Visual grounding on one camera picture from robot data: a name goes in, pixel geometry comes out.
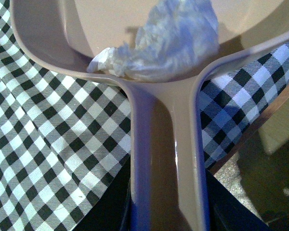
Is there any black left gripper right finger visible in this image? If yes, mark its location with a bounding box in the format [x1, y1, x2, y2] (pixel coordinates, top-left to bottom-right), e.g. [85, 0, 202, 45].
[206, 170, 271, 231]

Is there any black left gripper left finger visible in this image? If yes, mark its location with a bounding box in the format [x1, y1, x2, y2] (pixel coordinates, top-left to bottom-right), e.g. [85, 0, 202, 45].
[75, 157, 131, 231]

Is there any beige plastic dustpan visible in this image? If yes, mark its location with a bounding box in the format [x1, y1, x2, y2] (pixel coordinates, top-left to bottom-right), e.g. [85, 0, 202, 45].
[10, 0, 289, 231]

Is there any white tissue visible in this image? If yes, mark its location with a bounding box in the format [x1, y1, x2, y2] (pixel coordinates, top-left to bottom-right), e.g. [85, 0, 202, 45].
[87, 0, 220, 82]

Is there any black white checkered tablecloth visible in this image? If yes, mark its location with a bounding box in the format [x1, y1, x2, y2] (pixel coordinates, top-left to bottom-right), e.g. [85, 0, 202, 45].
[0, 0, 289, 231]

